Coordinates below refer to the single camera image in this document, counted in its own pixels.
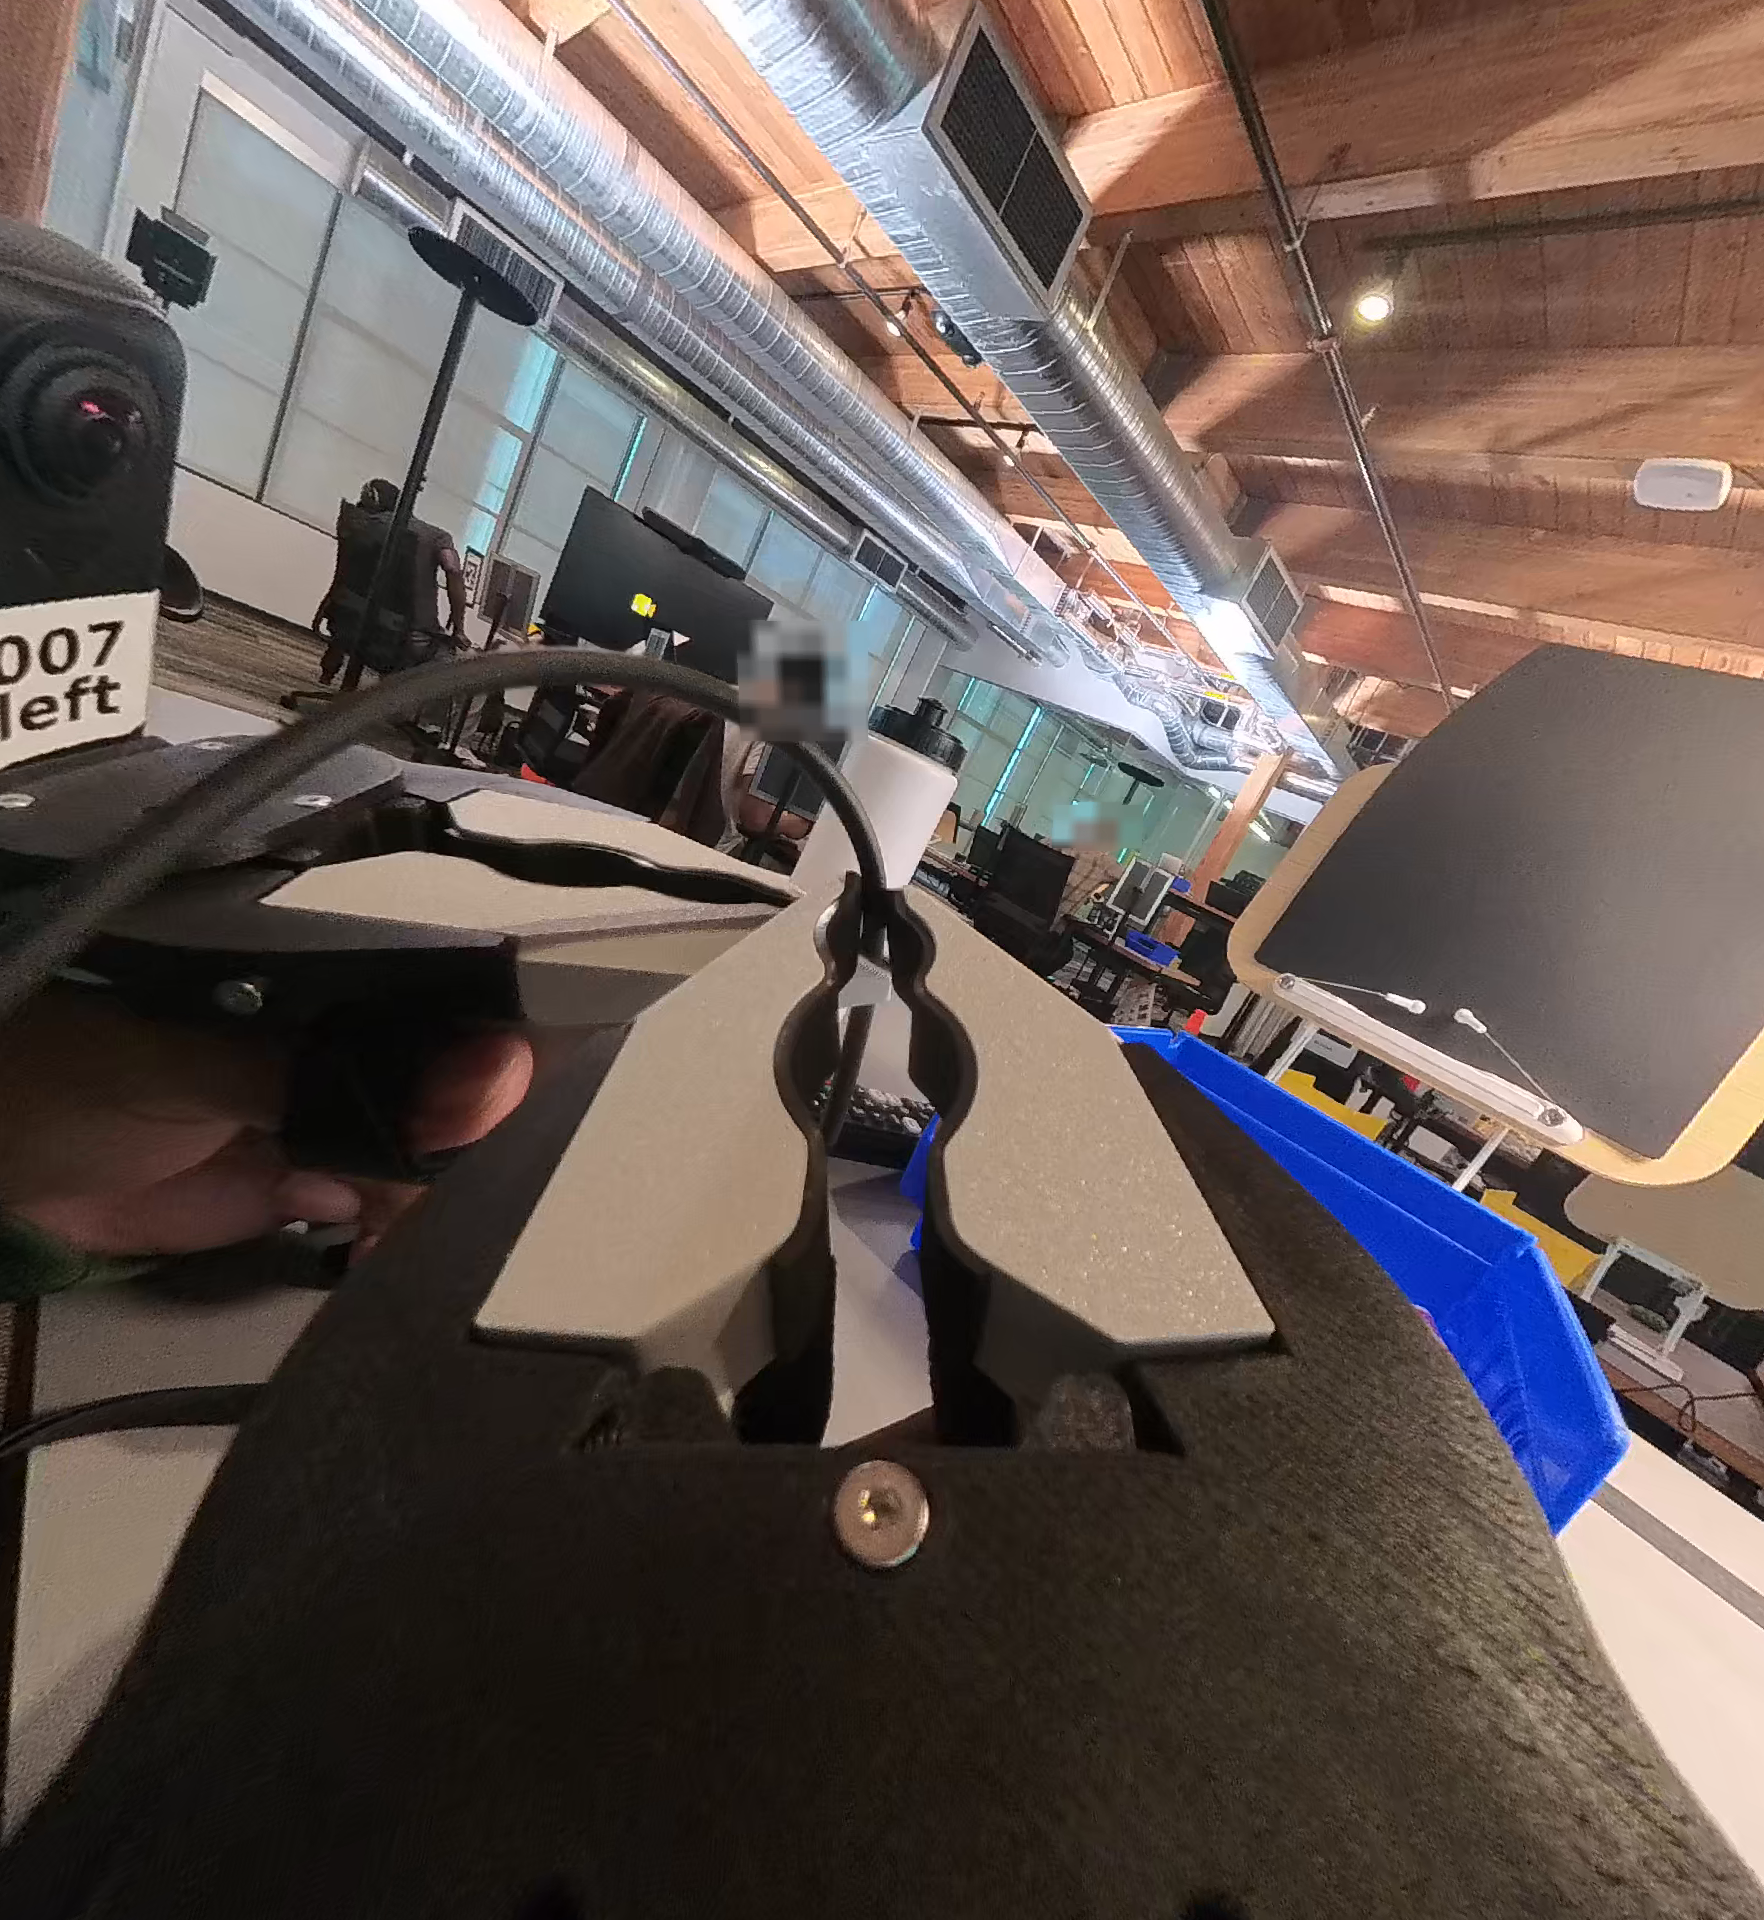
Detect black remote control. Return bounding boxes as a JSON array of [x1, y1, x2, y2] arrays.
[[815, 1080, 944, 1173]]

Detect large black monitor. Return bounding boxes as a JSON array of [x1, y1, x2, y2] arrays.
[[541, 487, 777, 679]]

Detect blue plastic bin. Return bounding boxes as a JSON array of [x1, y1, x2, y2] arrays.
[[903, 1026, 1636, 1534]]

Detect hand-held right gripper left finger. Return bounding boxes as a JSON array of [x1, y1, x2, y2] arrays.
[[472, 873, 861, 1442]]

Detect silver spiral duct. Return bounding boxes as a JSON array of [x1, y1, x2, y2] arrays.
[[231, 0, 1079, 661]]

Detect person's left hand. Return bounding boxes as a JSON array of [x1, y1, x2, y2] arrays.
[[0, 978, 539, 1262]]

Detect black light stand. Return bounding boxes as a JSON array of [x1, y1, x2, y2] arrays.
[[283, 226, 546, 715]]

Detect black cable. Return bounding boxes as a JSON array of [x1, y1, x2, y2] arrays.
[[0, 646, 899, 1502]]

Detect dark brown office chair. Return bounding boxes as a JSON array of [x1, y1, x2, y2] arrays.
[[575, 689, 738, 851]]

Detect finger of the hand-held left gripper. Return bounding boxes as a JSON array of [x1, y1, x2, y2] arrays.
[[440, 786, 806, 905], [264, 857, 809, 1036]]

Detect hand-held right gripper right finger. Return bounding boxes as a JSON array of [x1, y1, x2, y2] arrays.
[[881, 888, 1277, 1445]]

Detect black studio light panel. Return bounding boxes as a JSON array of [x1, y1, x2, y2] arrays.
[[126, 209, 220, 309]]

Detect black wood-rimmed board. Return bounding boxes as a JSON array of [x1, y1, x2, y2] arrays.
[[1228, 646, 1764, 1188]]

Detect silver ventilation duct with vents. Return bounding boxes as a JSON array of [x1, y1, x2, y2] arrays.
[[709, 0, 1341, 783]]

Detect white water bottle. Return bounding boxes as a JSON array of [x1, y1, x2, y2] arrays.
[[793, 702, 965, 902]]

